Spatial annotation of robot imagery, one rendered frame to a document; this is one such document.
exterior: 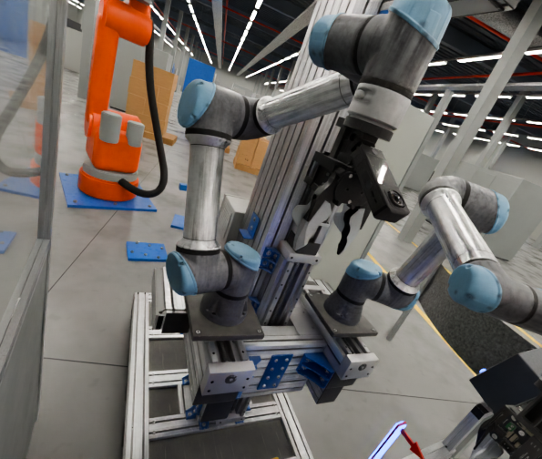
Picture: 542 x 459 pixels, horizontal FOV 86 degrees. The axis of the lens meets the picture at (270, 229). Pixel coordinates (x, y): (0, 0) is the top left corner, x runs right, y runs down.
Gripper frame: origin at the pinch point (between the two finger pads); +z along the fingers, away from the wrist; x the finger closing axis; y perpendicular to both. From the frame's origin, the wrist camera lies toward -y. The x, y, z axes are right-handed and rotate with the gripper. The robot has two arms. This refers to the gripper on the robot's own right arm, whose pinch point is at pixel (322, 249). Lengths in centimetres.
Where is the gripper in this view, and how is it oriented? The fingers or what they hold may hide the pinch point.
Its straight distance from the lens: 48.2
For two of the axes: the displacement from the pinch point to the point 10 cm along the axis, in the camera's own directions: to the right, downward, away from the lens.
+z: -3.3, 8.7, 3.6
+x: -8.5, -1.1, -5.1
